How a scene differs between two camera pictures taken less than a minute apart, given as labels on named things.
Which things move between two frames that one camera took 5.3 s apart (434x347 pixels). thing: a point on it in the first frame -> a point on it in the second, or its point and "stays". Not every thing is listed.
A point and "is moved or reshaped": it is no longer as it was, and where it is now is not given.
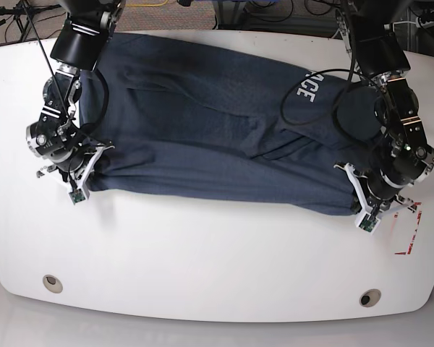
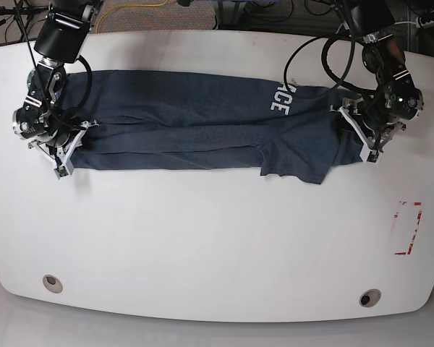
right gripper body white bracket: x=368 y=217 -> x=369 y=153
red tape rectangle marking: x=410 y=246 stays
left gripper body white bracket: x=79 y=191 -> x=70 y=152
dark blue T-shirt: x=200 y=119 is moved or reshaped
